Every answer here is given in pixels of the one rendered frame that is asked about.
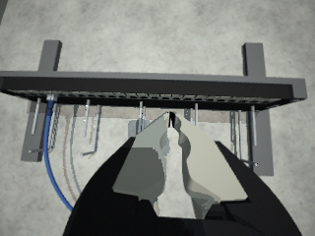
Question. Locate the blue network cable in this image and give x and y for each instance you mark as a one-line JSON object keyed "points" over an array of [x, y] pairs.
{"points": [[47, 163]]}

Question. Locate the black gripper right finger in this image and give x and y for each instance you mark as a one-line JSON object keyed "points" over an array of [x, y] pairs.
{"points": [[212, 174]]}

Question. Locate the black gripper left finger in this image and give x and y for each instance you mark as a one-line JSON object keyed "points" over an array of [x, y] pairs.
{"points": [[136, 171]]}

